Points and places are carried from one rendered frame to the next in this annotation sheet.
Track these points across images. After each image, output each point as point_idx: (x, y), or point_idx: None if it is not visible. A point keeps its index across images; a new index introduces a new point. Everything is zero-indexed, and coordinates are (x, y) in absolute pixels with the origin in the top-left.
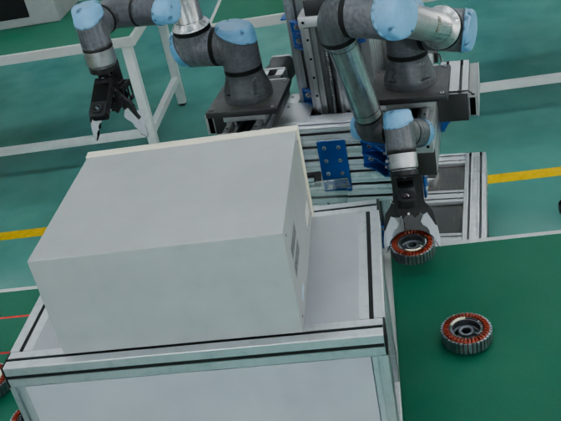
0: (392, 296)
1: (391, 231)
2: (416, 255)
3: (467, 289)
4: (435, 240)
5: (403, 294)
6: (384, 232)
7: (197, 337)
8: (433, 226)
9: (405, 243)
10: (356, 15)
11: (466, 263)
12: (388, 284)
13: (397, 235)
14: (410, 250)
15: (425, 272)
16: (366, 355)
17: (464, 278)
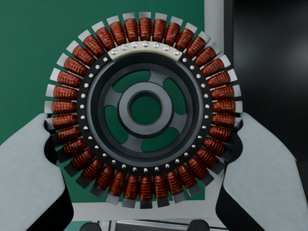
0: (206, 10)
1: (257, 152)
2: (131, 17)
3: (22, 0)
4: (44, 115)
5: (180, 8)
6: (292, 155)
7: None
8: (6, 156)
9: (172, 145)
10: None
11: (14, 111)
12: (214, 58)
13: (207, 169)
14: (157, 42)
15: (122, 89)
16: None
17: (25, 46)
